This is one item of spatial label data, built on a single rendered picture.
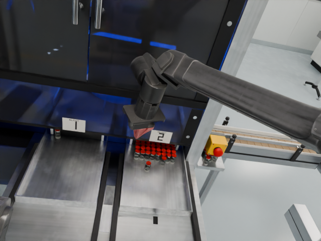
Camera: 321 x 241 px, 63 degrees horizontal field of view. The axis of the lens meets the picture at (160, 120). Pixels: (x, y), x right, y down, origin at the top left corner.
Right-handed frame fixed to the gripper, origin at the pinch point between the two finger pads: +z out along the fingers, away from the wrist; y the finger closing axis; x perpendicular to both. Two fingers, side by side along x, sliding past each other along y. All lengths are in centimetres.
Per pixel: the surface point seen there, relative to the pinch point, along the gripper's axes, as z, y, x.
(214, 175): 52, -64, -6
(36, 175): 36.0, 24.0, -16.7
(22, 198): 32.7, 29.4, -6.8
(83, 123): 20.6, 6.4, -25.7
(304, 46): 111, -546, -266
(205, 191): 67, -64, -4
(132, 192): 32.4, -6.5, 1.4
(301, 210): 58, -112, 27
